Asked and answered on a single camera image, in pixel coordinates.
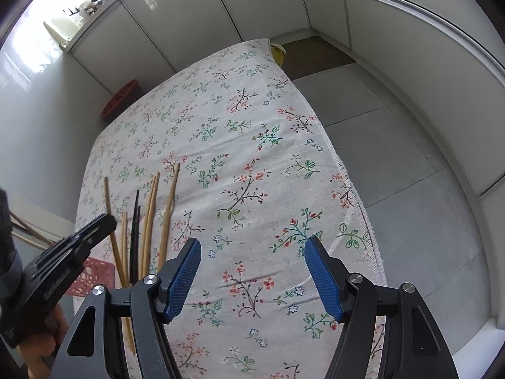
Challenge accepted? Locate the yellow bucket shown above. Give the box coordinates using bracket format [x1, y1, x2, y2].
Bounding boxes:
[270, 43, 287, 68]

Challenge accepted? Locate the pink plastic basket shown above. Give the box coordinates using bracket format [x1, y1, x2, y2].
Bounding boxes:
[65, 257, 116, 298]

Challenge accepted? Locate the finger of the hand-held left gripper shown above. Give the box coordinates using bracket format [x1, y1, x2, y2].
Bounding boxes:
[0, 213, 118, 350]

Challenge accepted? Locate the kitchen window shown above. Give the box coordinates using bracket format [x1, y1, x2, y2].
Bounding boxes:
[0, 0, 97, 74]

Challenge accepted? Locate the brown wooden chopstick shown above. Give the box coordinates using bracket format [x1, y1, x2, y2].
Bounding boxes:
[11, 231, 49, 251]
[8, 210, 55, 245]

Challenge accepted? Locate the light wooden chopstick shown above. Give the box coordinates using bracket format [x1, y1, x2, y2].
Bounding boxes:
[159, 162, 181, 264]
[122, 212, 129, 285]

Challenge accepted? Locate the black chopstick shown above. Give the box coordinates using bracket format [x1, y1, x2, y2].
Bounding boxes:
[135, 204, 142, 283]
[129, 190, 140, 283]

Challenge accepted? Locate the white kitchen countertop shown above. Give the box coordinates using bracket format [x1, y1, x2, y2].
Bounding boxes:
[43, 0, 166, 54]

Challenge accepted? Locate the bundle of wooden chopsticks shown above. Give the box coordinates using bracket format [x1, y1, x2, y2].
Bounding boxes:
[125, 178, 155, 355]

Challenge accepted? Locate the person's left hand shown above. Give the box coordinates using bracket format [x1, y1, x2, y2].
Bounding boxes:
[21, 306, 67, 379]

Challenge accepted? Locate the white plastic container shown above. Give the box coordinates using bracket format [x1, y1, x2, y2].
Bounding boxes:
[43, 18, 78, 45]

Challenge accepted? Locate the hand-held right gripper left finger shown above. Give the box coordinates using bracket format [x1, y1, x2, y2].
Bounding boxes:
[45, 238, 203, 379]

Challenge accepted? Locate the floral tablecloth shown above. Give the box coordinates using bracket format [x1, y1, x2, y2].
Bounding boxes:
[73, 39, 389, 379]

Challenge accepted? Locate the red trash bin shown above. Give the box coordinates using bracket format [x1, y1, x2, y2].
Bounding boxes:
[101, 80, 140, 119]

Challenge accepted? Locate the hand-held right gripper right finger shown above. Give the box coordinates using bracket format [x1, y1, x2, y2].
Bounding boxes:
[304, 236, 461, 379]

